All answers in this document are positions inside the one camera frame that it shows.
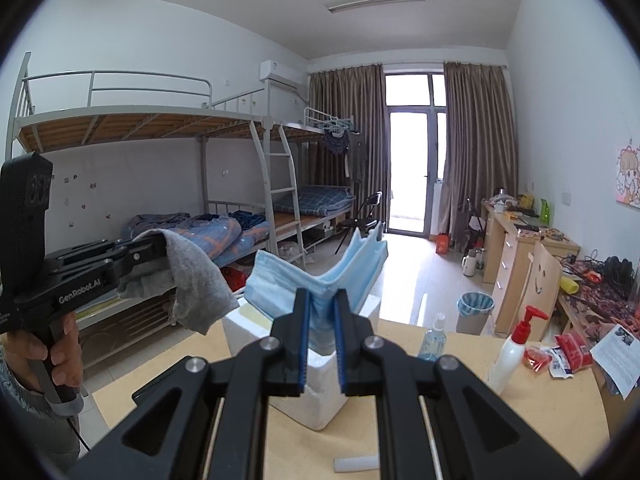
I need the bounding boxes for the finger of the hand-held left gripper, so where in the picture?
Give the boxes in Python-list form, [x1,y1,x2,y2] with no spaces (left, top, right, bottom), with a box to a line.
[107,234,169,286]
[47,239,127,267]

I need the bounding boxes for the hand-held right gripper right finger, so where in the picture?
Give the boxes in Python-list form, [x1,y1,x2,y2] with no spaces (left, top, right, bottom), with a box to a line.
[334,287,583,480]

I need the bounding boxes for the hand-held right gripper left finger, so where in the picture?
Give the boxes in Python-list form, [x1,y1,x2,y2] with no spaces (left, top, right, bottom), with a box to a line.
[65,287,311,480]

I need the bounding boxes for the white foam box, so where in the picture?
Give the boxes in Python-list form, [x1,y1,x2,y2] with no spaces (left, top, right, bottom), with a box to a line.
[221,290,381,431]

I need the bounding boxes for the grey cloth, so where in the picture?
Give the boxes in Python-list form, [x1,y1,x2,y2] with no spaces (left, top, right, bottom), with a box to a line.
[117,228,241,336]

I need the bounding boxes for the bundle of blue face masks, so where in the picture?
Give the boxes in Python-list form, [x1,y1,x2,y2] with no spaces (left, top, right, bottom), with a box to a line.
[244,220,388,356]

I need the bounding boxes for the person's left forearm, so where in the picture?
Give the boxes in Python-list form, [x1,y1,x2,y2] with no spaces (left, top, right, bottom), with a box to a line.
[0,357,81,476]

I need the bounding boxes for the person's left hand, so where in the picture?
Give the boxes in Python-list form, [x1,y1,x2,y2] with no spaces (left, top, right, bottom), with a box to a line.
[0,309,84,390]

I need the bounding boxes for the blue and orange quilt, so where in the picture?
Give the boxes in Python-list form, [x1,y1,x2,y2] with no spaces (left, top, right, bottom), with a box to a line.
[122,210,271,268]

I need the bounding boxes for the clear spray bottle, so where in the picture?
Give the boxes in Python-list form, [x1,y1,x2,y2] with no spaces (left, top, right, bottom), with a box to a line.
[417,312,448,362]

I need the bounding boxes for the red bag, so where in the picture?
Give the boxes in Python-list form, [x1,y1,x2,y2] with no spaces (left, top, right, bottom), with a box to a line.
[220,266,246,291]

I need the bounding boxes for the black folding chair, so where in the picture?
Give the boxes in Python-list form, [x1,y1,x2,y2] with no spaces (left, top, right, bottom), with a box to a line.
[334,191,383,256]

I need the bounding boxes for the metal bunk bed with ladder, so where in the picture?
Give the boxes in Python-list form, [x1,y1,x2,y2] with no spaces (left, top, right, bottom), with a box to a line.
[7,52,307,361]

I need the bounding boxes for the blue trash bin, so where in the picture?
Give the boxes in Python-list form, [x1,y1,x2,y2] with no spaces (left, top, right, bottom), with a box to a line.
[456,291,496,335]

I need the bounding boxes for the blue plaid bedding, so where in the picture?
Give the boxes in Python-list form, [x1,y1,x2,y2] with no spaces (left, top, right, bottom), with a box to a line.
[274,185,353,217]

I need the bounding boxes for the white lotion pump bottle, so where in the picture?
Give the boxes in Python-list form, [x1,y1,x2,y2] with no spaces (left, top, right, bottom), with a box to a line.
[487,305,550,396]

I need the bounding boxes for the folded black chair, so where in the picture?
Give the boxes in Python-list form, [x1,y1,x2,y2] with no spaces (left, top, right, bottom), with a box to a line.
[462,199,487,256]

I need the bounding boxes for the wooden desk with drawers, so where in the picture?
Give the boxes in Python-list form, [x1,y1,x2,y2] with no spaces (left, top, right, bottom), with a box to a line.
[481,197,581,331]

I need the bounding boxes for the small red snack packet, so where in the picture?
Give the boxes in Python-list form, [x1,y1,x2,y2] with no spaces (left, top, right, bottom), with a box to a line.
[522,345,551,371]

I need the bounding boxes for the brown curtain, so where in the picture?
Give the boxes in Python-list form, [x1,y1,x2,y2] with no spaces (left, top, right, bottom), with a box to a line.
[308,64,385,231]
[442,61,518,251]

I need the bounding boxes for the glass balcony door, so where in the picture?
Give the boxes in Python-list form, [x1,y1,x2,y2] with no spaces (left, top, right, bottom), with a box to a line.
[382,72,448,236]

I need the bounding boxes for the hanging dark clothes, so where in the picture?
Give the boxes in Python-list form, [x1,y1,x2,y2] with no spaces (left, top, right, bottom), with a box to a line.
[322,127,353,158]

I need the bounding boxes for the wooden chair with smiley face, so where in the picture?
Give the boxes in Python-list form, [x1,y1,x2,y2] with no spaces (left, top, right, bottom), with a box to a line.
[520,240,563,351]

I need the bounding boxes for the white and blue packet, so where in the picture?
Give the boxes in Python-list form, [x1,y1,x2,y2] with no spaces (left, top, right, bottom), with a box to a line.
[547,347,573,378]

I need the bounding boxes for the large red snack packet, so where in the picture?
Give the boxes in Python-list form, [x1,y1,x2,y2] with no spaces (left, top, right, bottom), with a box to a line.
[555,332,593,373]

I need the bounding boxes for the white air conditioner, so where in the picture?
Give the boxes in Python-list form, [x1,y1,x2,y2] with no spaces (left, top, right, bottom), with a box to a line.
[259,60,305,86]

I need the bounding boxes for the patterned tablecloth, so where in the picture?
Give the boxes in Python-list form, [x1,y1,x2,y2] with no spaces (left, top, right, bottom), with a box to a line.
[557,255,640,341]

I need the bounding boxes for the printed paper sheet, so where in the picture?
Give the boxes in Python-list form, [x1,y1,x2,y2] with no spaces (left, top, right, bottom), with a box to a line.
[590,324,637,401]

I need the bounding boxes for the black headphones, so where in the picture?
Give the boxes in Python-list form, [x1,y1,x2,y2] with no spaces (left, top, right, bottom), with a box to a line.
[602,256,633,286]

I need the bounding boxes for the ceiling tube light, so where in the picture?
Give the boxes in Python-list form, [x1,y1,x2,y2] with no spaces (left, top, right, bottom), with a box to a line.
[327,0,426,14]

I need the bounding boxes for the black cable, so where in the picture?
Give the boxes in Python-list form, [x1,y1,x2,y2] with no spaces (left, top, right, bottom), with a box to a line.
[65,407,94,455]

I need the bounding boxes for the pink cartoon wall poster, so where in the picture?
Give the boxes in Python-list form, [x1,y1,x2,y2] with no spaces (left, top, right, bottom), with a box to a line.
[614,144,640,209]

